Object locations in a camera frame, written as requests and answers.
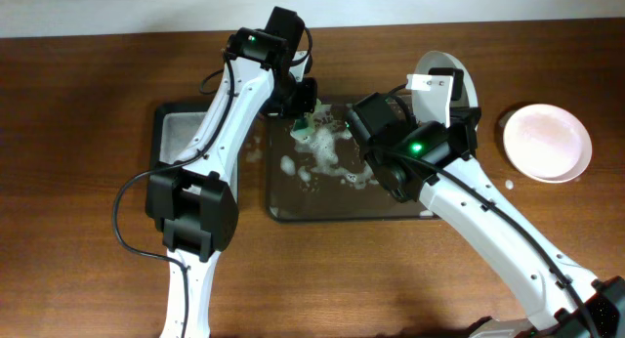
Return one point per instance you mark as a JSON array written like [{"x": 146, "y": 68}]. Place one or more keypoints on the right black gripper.
[{"x": 469, "y": 128}]

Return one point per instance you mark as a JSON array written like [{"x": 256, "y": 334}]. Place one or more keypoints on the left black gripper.
[{"x": 303, "y": 102}]

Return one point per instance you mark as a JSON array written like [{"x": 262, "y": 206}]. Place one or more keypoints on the green yellow sponge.
[{"x": 303, "y": 127}]

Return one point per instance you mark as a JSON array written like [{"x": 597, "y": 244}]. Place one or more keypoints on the pale blue plate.
[{"x": 442, "y": 59}]

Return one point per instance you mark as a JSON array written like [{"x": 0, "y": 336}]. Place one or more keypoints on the pinkish white plate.
[{"x": 529, "y": 124}]

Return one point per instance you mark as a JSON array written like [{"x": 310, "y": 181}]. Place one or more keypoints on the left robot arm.
[{"x": 192, "y": 199}]

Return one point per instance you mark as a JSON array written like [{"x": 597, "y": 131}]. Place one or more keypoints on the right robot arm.
[{"x": 434, "y": 163}]

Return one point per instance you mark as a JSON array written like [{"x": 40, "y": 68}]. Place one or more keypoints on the dark brown plate tray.
[{"x": 316, "y": 175}]

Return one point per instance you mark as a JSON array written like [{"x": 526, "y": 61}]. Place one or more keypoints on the black soapy sponge tray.
[{"x": 174, "y": 126}]

